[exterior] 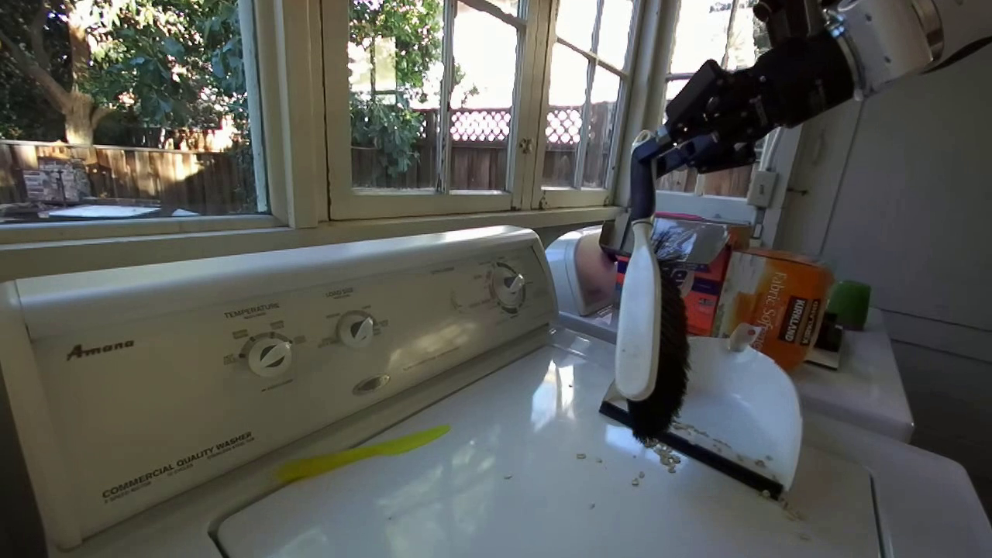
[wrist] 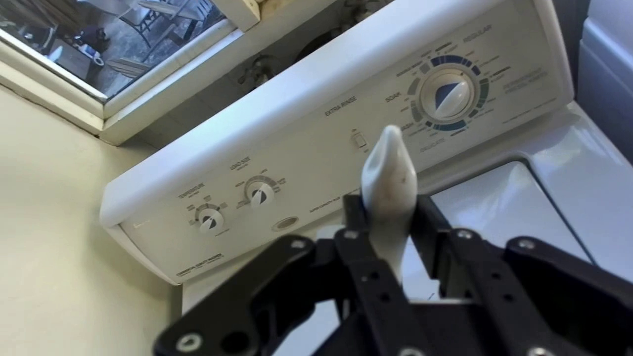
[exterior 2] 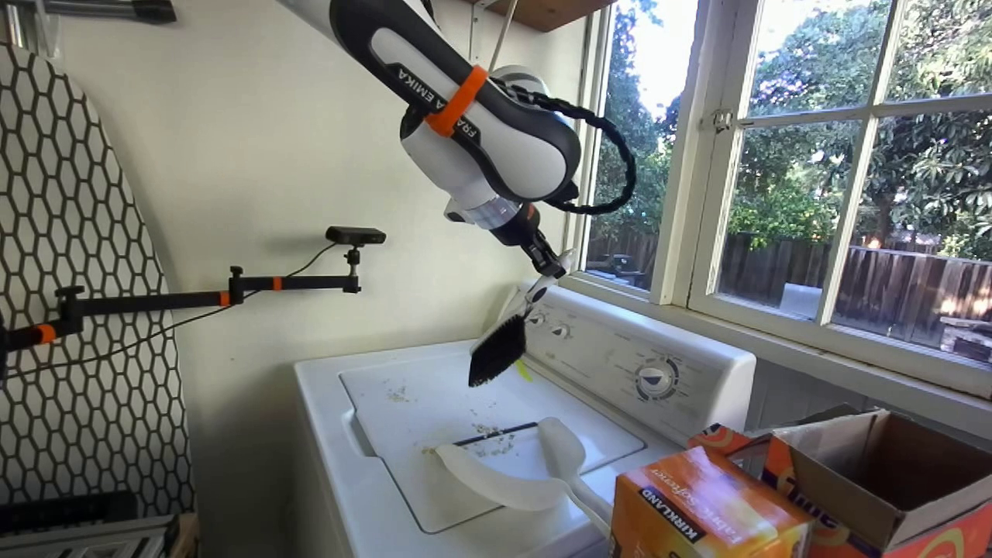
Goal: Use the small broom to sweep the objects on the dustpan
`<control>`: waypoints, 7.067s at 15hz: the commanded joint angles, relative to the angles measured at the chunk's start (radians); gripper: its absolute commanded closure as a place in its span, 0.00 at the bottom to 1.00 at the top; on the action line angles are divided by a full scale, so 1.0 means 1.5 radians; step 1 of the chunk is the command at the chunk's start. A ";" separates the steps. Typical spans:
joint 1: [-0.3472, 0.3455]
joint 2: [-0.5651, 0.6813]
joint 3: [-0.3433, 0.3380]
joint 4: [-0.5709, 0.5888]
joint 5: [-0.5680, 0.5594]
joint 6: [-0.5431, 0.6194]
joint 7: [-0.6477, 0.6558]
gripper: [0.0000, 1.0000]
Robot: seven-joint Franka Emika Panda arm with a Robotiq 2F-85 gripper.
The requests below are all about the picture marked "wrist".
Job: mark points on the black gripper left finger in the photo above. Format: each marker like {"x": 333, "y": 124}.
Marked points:
{"x": 298, "y": 298}

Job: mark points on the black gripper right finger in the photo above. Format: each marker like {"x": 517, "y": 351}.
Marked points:
{"x": 527, "y": 298}

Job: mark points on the dark cloth item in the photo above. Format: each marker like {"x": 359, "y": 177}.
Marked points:
{"x": 389, "y": 191}

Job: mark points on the small white washer knob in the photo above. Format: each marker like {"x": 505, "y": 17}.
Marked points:
{"x": 211, "y": 219}
{"x": 260, "y": 193}

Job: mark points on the white washing machine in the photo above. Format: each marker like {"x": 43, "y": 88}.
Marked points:
{"x": 318, "y": 132}

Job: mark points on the large washer cycle dial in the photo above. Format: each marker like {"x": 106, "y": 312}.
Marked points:
{"x": 448, "y": 92}

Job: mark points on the white window frame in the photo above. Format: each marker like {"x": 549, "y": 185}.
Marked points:
{"x": 52, "y": 92}

